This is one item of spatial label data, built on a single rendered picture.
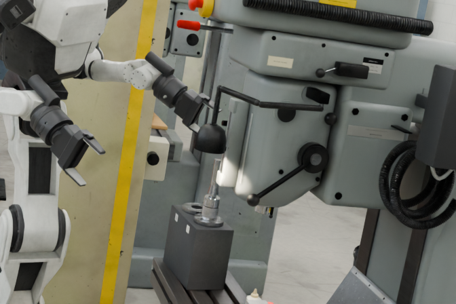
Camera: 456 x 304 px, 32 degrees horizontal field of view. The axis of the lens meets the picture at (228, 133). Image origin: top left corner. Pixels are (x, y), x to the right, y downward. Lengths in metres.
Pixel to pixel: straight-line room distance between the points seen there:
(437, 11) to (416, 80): 7.49
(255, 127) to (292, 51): 0.20
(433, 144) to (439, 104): 0.08
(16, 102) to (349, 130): 0.84
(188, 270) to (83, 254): 1.50
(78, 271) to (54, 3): 1.84
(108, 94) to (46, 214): 1.27
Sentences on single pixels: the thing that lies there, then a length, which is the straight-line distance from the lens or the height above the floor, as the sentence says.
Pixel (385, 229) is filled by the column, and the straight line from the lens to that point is 2.21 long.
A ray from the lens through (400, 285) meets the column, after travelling 2.13.
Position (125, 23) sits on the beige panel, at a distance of 3.57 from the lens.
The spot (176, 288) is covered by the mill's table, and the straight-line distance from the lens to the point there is 2.37.
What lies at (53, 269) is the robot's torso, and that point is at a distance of 2.53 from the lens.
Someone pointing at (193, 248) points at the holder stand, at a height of 1.06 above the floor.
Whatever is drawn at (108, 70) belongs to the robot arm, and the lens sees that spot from 2.59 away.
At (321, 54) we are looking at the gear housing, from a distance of 1.83.
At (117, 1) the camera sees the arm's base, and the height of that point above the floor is 1.70.
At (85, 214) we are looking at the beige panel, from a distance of 3.73.
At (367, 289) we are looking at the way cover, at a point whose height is 1.07.
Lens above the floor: 1.84
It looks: 11 degrees down
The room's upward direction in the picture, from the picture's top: 10 degrees clockwise
